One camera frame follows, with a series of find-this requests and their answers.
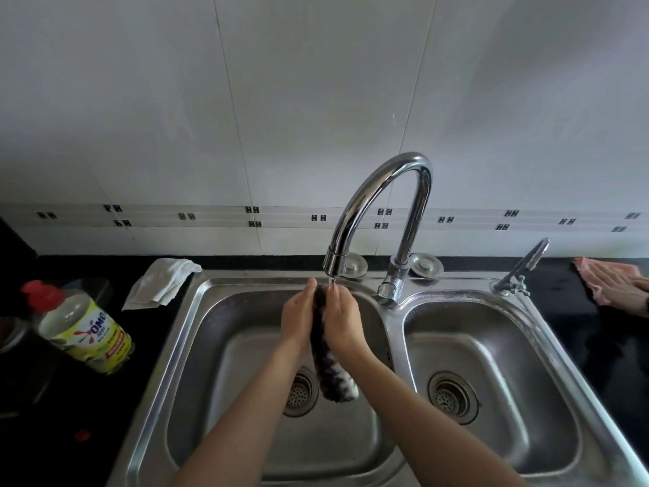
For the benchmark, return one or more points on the person's right hand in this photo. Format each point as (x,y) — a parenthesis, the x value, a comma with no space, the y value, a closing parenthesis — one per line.
(347,327)

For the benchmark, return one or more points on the small chrome tap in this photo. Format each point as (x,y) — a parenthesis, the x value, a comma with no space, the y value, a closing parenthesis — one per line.
(525,266)

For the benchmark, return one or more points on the person's left fingers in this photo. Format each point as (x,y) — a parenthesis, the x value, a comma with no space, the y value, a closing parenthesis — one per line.
(307,294)

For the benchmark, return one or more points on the pink cloth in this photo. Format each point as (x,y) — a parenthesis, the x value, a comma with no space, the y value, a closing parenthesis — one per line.
(588,273)

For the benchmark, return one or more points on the person's left forearm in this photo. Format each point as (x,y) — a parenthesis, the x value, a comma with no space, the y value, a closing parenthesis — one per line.
(243,420)

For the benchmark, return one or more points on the person's right forearm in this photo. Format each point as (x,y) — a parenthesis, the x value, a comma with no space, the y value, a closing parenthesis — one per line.
(426,431)

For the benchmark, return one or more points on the person's right fingers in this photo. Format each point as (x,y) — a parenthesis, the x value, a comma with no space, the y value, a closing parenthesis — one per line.
(335,299)

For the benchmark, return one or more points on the round chrome sink cap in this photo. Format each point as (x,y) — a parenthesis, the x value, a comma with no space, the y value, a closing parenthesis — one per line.
(357,264)
(427,265)

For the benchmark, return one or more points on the stainless steel double sink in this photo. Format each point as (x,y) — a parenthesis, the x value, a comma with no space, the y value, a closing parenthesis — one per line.
(507,349)

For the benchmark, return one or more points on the dark striped wet cloth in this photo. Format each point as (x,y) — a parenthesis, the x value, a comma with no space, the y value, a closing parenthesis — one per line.
(329,375)

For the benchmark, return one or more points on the chrome gooseneck faucet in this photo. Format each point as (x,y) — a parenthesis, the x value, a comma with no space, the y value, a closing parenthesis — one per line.
(365,197)

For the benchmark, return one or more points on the red-capped clear detergent bottle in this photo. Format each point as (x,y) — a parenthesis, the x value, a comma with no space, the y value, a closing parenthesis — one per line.
(86,329)

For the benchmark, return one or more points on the round metal drain strainer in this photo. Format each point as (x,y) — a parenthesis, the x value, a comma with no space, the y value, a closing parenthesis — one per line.
(452,398)
(300,393)

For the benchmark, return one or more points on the white crumpled cloth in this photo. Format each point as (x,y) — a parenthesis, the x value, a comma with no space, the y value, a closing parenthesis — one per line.
(159,283)

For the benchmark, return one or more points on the person's left hand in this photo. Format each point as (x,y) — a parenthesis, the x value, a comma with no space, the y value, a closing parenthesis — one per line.
(296,322)

